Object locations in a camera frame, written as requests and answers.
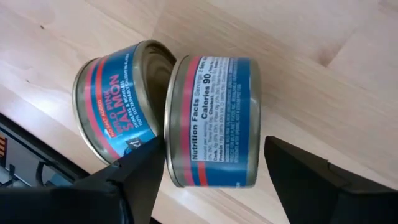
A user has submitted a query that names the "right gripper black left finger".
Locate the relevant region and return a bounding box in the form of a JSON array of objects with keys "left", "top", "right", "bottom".
[{"left": 0, "top": 136, "right": 166, "bottom": 224}]

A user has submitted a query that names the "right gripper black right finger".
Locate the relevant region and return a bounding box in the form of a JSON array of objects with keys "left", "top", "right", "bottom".
[{"left": 264, "top": 136, "right": 398, "bottom": 224}]

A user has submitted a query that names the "blue pink salmon can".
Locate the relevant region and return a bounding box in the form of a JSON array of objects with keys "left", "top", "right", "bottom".
[
  {"left": 72, "top": 39, "right": 177, "bottom": 166},
  {"left": 164, "top": 55, "right": 262, "bottom": 189}
]

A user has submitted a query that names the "black metal table frame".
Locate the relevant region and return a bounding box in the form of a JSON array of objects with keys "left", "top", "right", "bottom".
[{"left": 0, "top": 112, "right": 91, "bottom": 187}]

